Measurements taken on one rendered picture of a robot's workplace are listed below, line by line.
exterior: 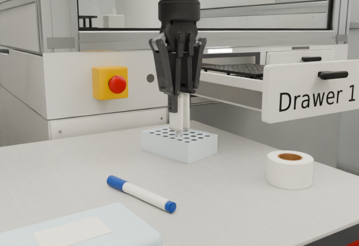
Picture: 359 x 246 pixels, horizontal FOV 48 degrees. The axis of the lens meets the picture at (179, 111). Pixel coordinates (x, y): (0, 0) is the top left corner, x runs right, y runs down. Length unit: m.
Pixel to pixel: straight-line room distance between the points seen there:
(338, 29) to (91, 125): 0.89
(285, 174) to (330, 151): 0.91
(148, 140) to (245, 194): 0.26
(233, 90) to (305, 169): 0.31
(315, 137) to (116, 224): 1.10
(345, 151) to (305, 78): 2.29
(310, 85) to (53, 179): 0.52
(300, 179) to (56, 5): 0.60
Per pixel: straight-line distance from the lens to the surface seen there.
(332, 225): 0.54
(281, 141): 1.32
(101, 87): 0.90
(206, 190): 0.60
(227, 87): 0.88
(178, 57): 0.72
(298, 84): 0.82
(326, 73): 0.82
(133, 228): 0.41
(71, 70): 0.92
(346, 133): 3.07
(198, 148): 0.73
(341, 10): 1.46
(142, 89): 0.99
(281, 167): 0.62
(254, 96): 0.82
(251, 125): 1.22
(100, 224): 0.42
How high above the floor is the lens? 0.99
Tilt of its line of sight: 12 degrees down
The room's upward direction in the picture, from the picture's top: straight up
